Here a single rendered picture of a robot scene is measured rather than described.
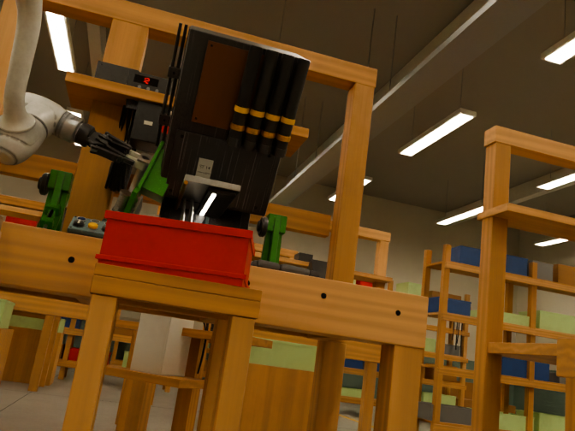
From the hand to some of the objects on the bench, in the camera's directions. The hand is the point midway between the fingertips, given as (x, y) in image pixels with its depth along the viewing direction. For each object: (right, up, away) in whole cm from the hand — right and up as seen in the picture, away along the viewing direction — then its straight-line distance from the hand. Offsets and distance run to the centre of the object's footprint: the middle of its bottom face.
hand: (137, 160), depth 188 cm
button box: (-1, -28, -39) cm, 48 cm away
